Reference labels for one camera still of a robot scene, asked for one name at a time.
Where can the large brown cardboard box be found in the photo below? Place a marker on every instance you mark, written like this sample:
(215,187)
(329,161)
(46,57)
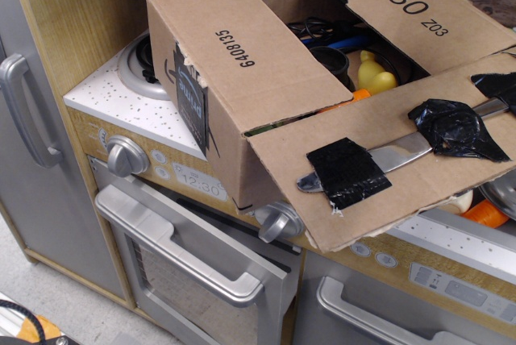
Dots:
(257,72)

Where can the black round device with silver base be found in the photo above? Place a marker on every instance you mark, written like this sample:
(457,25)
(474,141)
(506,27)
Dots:
(335,62)

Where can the yellow rubber duck toy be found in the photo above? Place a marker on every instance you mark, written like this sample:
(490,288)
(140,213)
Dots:
(372,76)

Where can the orange toy carrot in box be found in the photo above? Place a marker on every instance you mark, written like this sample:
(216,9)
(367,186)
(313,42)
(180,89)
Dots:
(356,96)

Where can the black tape patch right edge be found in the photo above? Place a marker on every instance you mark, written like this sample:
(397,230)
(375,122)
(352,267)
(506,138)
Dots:
(499,88)

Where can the crumpled black tape patch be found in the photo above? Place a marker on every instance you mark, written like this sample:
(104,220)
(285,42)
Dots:
(455,129)

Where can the black prime tape label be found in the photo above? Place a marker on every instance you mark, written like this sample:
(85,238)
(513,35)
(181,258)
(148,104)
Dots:
(192,100)

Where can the silver table knife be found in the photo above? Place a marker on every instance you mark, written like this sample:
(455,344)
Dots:
(404,150)

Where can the silver stove burner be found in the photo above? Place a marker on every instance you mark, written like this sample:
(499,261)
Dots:
(136,69)

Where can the black tape patch on knife tip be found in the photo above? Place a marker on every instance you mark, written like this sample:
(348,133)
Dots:
(347,173)

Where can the cream toy food piece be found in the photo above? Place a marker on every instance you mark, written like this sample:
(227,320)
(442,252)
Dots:
(460,204)

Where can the silver metal pan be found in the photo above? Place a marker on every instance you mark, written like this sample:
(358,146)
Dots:
(501,193)

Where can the right silver oven knob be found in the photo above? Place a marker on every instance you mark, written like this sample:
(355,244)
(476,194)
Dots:
(278,220)

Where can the silver oven knob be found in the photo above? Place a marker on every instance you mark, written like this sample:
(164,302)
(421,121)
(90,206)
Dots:
(278,220)
(125,157)

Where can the orange toy carrot in sink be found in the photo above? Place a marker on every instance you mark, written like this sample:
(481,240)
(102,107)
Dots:
(487,214)

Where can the left silver oven knob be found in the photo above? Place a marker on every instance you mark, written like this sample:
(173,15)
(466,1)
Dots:
(125,157)

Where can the wooden toy kitchen unit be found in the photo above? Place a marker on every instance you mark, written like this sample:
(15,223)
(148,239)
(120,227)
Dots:
(80,41)

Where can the grey toy fridge door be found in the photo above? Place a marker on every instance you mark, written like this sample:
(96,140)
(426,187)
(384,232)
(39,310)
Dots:
(44,199)

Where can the orange object bottom left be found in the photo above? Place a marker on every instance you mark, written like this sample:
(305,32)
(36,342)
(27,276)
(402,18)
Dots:
(29,333)

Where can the blue plastic handle tool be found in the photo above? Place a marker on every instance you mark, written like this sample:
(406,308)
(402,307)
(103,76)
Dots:
(350,42)

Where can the toy oven door with handle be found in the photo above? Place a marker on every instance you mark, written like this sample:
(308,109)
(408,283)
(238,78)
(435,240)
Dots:
(204,276)

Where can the toy dishwasher door with handle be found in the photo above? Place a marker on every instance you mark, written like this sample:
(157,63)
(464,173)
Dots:
(339,305)

